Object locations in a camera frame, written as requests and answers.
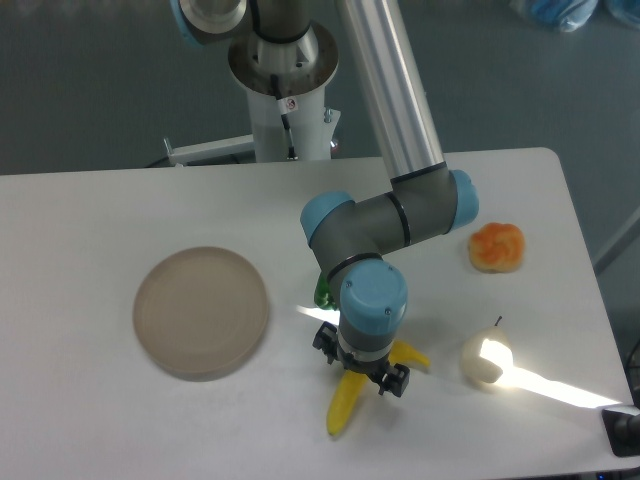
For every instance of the orange bread roll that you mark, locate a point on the orange bread roll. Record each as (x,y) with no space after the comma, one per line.
(497,247)

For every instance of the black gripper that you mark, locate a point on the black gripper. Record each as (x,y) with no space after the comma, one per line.
(375,365)

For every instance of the grey table leg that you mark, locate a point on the grey table leg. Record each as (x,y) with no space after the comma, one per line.
(617,243)

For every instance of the green bell pepper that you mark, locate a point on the green bell pepper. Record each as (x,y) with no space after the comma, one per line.
(323,297)

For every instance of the white pear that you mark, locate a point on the white pear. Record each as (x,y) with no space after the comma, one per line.
(487,355)

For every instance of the black device at table corner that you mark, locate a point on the black device at table corner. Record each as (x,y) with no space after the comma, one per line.
(622,427)

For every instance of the blue plastic bag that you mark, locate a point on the blue plastic bag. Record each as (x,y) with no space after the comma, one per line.
(558,15)
(625,11)

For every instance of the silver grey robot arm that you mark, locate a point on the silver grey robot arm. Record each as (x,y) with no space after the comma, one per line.
(284,60)

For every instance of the round beige plate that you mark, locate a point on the round beige plate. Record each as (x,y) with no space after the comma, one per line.
(201,313)

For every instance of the white metal base frame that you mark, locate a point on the white metal base frame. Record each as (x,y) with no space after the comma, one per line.
(210,152)

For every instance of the yellow banana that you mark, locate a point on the yellow banana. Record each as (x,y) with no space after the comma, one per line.
(351,384)

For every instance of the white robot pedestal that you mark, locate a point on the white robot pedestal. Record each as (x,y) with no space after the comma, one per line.
(289,128)

